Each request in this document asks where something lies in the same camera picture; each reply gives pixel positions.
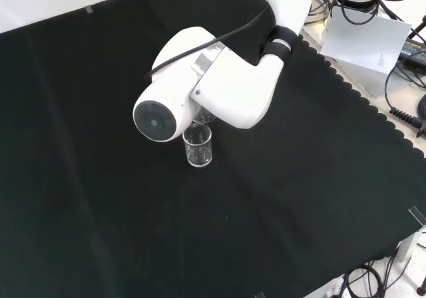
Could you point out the large printed glass beaker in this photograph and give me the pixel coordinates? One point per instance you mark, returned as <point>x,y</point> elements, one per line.
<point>203,119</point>

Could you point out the small clear glass beaker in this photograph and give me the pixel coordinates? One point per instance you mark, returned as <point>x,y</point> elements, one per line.
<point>197,153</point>

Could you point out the black bench cloth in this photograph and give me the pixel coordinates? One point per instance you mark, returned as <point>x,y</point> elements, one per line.
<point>100,178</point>

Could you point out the clear tape piece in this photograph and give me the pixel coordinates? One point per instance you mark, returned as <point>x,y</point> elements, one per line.
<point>260,295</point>
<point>417,215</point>

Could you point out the grey tape piece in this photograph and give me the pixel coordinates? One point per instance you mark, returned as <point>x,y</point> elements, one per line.
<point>89,9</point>

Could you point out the white power strip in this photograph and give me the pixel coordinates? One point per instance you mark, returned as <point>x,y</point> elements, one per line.
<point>333,289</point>

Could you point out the black power adapter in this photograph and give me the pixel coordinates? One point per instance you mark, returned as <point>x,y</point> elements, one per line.
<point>414,50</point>

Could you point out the white metal bracket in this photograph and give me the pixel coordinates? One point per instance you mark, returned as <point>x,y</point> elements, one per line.
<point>407,244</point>

